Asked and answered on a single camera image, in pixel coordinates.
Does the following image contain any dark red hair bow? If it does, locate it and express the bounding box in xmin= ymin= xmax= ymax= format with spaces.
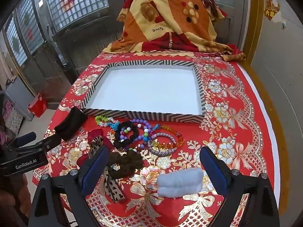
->
xmin=87 ymin=128 xmax=114 ymax=150

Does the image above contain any red floral tablecloth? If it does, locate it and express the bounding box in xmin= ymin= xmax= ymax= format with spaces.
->
xmin=32 ymin=51 xmax=278 ymax=227

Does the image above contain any red bag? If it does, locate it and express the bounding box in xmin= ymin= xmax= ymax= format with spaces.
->
xmin=27 ymin=93 xmax=48 ymax=117

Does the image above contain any purple bead bracelet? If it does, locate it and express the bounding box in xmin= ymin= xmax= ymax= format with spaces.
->
xmin=120 ymin=118 xmax=150 ymax=148

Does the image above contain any grey cabinet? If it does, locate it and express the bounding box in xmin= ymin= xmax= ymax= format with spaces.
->
xmin=5 ymin=76 xmax=34 ymax=121

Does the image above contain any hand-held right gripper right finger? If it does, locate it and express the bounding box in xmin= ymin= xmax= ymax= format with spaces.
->
xmin=199 ymin=146 xmax=281 ymax=227

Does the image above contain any pink floral cloth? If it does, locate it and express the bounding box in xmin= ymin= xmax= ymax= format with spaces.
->
xmin=2 ymin=99 xmax=24 ymax=135

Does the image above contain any amber crystal bead bracelet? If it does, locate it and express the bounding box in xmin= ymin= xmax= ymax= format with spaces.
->
xmin=151 ymin=124 xmax=185 ymax=150

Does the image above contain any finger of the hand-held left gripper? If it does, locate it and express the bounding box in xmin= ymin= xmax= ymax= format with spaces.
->
xmin=8 ymin=132 xmax=37 ymax=147
xmin=31 ymin=136 xmax=62 ymax=151

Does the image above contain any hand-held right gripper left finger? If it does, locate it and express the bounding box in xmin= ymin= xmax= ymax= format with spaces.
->
xmin=28 ymin=145 xmax=110 ymax=227

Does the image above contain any leopard print hair bow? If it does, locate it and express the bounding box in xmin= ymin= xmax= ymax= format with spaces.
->
xmin=88 ymin=136 xmax=126 ymax=204

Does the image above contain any multicolour bead bracelet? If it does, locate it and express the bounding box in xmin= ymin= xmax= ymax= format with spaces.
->
xmin=121 ymin=123 xmax=150 ymax=152

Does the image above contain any orange printed blanket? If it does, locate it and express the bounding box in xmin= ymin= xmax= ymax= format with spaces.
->
xmin=103 ymin=0 xmax=247 ymax=62

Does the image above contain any black cloth headband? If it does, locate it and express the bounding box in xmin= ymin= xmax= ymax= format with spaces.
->
xmin=54 ymin=106 xmax=88 ymax=141

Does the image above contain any striped cardboard box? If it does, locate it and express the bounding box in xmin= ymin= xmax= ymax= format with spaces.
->
xmin=80 ymin=61 xmax=206 ymax=124

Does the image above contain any red paper window decoration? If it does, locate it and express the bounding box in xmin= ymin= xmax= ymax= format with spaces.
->
xmin=62 ymin=0 xmax=78 ymax=12

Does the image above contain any metal security door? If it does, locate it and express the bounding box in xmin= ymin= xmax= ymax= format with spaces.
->
xmin=32 ymin=0 xmax=123 ymax=86

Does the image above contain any brown scrunchie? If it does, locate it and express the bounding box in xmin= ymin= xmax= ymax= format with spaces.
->
xmin=108 ymin=150 xmax=145 ymax=179

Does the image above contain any light blue fluffy headband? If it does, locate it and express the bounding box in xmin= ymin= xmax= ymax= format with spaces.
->
xmin=157 ymin=167 xmax=204 ymax=198

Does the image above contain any silver woven bangle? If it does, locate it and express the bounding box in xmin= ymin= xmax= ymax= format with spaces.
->
xmin=147 ymin=132 xmax=180 ymax=157

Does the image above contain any red yellow wall sticker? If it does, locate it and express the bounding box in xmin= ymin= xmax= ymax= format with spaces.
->
xmin=264 ymin=0 xmax=287 ymax=30

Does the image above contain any black scrunchie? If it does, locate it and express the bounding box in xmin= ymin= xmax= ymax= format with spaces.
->
xmin=115 ymin=120 xmax=140 ymax=150

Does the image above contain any green white turquoise bead bracelet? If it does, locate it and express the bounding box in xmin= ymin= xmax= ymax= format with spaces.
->
xmin=95 ymin=115 xmax=120 ymax=134

